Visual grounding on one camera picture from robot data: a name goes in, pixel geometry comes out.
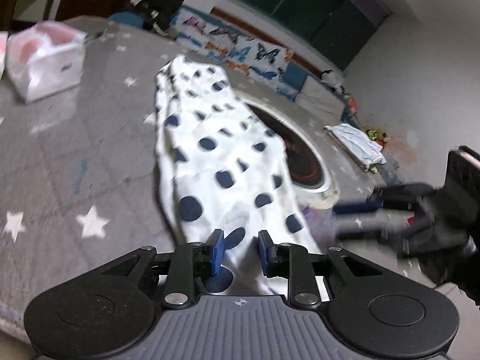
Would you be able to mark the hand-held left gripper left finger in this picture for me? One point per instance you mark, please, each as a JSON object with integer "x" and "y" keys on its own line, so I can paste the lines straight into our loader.
{"x": 216, "y": 255}

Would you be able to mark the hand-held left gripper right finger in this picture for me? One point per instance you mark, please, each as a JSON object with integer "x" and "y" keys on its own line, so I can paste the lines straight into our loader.
{"x": 265, "y": 257}

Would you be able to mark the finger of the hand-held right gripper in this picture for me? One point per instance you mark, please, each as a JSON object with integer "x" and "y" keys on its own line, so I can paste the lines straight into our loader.
{"x": 360, "y": 208}
{"x": 375, "y": 230}

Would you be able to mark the white polka dot garment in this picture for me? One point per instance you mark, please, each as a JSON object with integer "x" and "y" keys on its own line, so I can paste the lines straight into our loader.
{"x": 225, "y": 165}

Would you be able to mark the folded striped clothes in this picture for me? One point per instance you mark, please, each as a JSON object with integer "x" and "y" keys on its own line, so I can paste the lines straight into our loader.
{"x": 356, "y": 142}

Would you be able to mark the person's right hand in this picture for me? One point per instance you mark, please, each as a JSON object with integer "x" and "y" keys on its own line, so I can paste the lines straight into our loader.
{"x": 457, "y": 270}

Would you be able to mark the round built-in cooktop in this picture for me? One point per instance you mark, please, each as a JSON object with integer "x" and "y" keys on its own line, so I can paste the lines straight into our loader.
{"x": 303, "y": 161}

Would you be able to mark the yellow green toy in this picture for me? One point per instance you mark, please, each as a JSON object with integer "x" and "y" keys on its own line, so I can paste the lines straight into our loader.
{"x": 372, "y": 134}

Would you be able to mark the pink orange plush toy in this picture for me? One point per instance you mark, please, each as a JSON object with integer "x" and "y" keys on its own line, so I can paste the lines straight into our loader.
{"x": 351, "y": 105}

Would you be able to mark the white black plush toy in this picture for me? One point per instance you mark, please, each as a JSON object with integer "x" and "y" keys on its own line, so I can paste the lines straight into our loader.
{"x": 332, "y": 78}

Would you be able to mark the blue sofa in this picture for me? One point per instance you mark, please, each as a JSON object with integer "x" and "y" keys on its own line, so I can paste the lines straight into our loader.
{"x": 294, "y": 78}

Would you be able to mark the grey star tablecloth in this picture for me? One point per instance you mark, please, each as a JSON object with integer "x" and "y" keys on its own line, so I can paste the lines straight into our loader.
{"x": 75, "y": 150}

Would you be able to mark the butterfly print cover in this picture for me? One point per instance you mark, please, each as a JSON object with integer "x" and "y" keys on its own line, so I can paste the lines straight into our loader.
{"x": 240, "y": 50}

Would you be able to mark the dark window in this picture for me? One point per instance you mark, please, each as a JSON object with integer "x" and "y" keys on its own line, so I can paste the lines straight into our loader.
{"x": 318, "y": 7}

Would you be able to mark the white tissue pack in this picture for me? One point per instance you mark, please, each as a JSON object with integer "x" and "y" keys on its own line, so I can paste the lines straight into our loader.
{"x": 48, "y": 67}

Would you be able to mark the black jacket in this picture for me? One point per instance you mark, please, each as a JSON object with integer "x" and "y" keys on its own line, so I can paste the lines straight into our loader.
{"x": 161, "y": 7}

